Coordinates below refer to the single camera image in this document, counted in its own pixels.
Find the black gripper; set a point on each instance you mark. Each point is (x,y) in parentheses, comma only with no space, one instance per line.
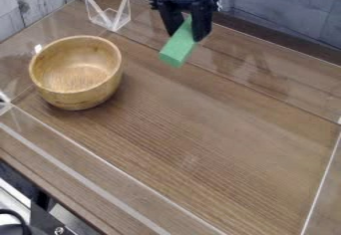
(199,9)

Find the green rectangular block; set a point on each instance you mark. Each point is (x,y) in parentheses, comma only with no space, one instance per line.
(179,45)

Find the wooden bowl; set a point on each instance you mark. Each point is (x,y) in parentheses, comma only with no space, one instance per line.
(76,72)

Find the clear acrylic corner bracket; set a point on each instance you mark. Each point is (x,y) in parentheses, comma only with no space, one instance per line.
(109,19)

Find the black metal mount bracket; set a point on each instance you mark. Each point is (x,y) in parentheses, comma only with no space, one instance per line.
(42,223)

